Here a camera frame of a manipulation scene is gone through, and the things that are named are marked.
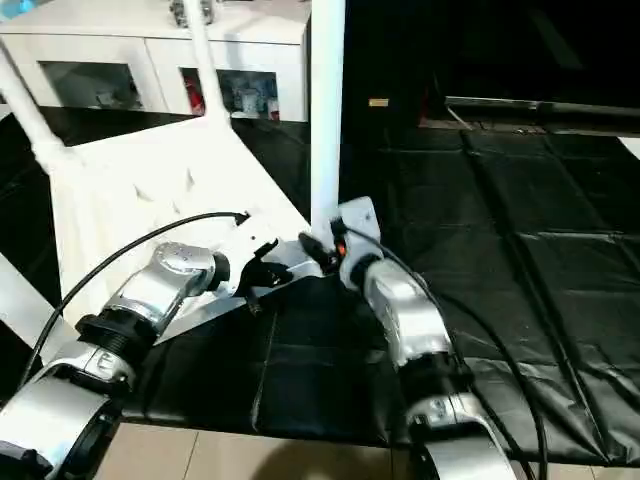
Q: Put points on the white compartment tray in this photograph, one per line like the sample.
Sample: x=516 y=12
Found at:
x=150 y=190

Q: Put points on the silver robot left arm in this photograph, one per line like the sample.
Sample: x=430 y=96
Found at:
x=160 y=290

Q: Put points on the black work mat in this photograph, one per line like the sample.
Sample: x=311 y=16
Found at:
x=500 y=250

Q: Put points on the small tan tag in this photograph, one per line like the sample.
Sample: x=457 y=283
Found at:
x=378 y=102

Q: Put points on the small red bottle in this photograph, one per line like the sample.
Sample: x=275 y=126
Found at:
x=193 y=100

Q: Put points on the long black bar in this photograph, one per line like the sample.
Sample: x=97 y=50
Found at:
x=545 y=106

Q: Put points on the white glass-door cabinet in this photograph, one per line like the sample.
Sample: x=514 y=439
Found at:
x=100 y=55

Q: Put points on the silver crumpled object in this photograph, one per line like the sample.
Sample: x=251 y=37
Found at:
x=180 y=12

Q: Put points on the white flat board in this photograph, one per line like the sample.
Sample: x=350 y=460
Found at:
x=632 y=148

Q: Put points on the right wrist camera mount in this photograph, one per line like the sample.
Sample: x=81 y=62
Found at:
x=358 y=220

